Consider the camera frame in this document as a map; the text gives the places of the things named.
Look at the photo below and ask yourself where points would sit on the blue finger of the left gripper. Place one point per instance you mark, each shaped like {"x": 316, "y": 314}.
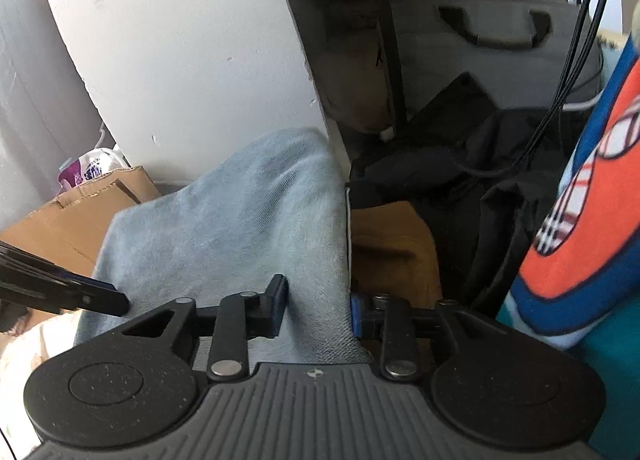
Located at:
{"x": 83, "y": 282}
{"x": 105, "y": 300}

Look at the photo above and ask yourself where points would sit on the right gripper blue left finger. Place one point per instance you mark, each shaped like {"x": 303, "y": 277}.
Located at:
{"x": 275, "y": 301}

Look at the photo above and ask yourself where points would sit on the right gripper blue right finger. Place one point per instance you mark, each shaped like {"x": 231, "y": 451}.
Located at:
{"x": 356, "y": 306}

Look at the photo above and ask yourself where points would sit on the light blue denim jeans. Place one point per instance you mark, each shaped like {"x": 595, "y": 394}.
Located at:
{"x": 276, "y": 207}

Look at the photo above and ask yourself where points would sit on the flattened brown cardboard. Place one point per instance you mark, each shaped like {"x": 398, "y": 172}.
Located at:
{"x": 69, "y": 230}

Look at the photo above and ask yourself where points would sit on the cream bear print bedsheet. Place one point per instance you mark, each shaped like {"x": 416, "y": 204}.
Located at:
{"x": 26, "y": 352}

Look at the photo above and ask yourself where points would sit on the purple white packaging bag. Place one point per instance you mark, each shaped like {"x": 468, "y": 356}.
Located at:
{"x": 91, "y": 165}

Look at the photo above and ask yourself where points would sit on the colourful patterned teal garment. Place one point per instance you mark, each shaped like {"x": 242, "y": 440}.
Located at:
{"x": 578, "y": 287}

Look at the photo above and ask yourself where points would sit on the grey suitcase with handle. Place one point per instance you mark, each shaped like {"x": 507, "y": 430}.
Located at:
{"x": 514, "y": 49}

